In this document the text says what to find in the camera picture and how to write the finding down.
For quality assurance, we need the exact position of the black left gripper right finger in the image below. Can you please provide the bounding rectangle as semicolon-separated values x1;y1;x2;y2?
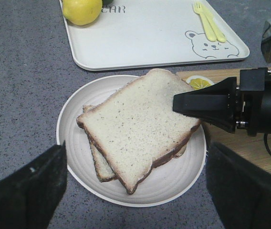
206;143;271;229

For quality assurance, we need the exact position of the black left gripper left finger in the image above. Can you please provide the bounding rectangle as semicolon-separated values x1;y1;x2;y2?
0;144;67;229

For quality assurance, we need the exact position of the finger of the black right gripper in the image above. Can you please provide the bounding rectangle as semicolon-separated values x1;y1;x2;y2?
172;77;237;133

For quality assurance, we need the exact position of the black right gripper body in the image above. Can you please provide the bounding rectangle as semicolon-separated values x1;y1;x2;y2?
236;68;271;136

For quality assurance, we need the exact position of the white round plate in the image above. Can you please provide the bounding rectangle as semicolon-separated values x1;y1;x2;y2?
56;75;207;208

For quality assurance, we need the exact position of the bread slice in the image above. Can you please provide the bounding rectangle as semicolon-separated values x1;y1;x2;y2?
83;105;187;182
76;69;200;195

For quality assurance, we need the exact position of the white bear-print tray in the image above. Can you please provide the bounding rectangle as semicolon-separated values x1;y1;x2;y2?
64;0;250;71

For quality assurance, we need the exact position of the lemon slice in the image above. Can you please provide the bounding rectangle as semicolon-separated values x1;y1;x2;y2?
186;75;214;90

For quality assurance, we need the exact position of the wooden cutting board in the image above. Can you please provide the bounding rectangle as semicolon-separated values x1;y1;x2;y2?
176;69;271;174

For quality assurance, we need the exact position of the yellow plastic fork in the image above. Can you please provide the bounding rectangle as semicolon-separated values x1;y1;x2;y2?
193;1;217;42

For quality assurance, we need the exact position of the green lime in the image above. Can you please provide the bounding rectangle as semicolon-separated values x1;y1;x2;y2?
102;0;114;5

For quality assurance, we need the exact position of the yellow lemon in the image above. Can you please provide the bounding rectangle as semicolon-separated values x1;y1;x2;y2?
62;0;103;26

